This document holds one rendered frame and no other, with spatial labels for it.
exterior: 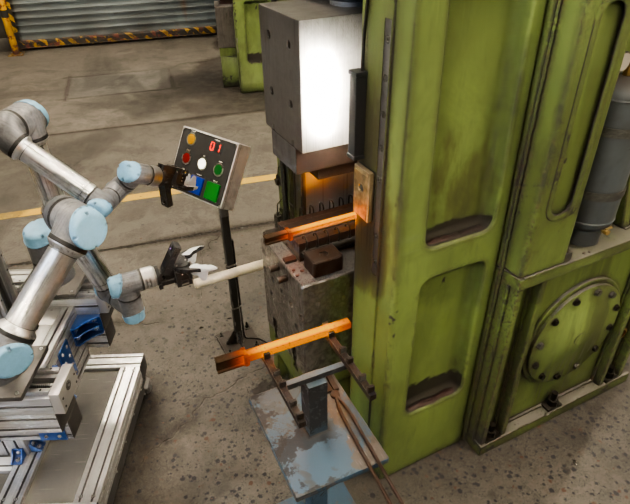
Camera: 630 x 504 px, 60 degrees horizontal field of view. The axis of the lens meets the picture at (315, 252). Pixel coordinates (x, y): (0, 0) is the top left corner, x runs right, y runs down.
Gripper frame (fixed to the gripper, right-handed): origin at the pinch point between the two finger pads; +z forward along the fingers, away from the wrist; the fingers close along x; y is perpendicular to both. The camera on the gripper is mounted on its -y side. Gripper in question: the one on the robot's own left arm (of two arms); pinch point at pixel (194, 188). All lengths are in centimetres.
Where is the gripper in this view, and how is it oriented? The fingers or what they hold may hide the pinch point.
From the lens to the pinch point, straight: 229.5
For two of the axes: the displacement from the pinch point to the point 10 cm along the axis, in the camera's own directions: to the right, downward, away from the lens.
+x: -7.9, -3.4, 5.2
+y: 3.0, -9.4, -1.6
